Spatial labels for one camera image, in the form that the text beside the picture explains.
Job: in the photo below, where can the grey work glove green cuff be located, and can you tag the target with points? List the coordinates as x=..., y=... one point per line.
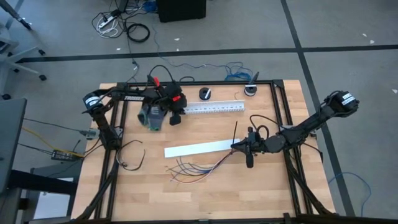
x=142, y=118
x=155, y=118

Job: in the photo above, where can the grey office chair base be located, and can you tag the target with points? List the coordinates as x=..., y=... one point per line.
x=25, y=68

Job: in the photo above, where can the black desk beam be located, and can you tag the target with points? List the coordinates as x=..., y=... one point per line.
x=40, y=182

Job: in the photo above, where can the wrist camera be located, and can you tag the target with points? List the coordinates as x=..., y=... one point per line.
x=169, y=104
x=256, y=145

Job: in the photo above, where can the white power strip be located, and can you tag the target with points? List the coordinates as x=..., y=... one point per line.
x=107, y=21

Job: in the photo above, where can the white flat raceway cover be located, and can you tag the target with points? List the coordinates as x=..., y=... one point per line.
x=199, y=148

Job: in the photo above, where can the black computer case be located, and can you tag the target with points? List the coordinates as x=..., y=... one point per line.
x=180, y=11

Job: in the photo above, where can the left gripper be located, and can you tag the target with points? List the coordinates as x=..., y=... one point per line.
x=175, y=119

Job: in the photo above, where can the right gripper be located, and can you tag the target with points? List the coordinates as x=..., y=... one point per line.
x=249, y=161

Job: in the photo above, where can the black aluminium table frame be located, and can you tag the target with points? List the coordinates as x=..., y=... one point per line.
x=217, y=83

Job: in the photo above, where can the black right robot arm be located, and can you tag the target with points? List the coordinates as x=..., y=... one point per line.
x=311, y=123

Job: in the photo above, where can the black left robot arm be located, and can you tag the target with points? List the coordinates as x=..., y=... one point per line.
x=133, y=98

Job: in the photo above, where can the dark metal pole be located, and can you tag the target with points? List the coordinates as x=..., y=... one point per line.
x=17, y=15

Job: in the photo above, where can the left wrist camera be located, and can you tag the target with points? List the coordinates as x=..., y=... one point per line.
x=169, y=104

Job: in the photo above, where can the grey desk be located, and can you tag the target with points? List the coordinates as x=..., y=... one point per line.
x=11, y=140

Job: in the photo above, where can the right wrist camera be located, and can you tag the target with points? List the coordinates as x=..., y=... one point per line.
x=256, y=145

